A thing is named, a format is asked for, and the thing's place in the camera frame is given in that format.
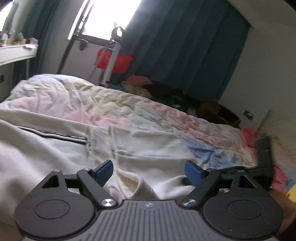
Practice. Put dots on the wall power socket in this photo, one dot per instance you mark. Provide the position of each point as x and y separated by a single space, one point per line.
248 115

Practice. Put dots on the pile of dark clothes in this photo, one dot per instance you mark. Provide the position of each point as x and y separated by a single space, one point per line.
209 110

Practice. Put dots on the pink pillow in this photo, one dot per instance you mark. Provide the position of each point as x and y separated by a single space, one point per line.
279 179

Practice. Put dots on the teal curtain right panel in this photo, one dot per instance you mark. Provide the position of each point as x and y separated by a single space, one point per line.
193 46

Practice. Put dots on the pastel tie-dye bed quilt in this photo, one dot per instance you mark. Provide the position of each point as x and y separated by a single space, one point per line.
73 99

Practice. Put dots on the red cloth on stand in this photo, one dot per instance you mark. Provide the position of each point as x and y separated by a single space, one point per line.
121 63

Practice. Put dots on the teal curtain left panel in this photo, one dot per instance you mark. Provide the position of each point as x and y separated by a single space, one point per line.
39 25

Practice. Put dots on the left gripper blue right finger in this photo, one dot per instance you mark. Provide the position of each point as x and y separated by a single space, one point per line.
198 182

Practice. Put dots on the dark framed window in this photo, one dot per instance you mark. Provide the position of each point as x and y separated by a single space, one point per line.
95 20

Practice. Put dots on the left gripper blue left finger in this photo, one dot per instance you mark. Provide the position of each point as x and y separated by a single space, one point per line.
92 183

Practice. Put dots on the pink garment in pile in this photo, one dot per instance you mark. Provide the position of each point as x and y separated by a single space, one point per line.
137 81

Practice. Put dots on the white zip-up jacket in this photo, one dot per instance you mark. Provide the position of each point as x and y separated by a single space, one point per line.
148 165

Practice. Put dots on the teal curtain panel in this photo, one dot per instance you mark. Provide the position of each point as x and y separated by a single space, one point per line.
39 25
193 46

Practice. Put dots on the white vanity desk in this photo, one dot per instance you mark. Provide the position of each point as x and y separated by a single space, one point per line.
9 55

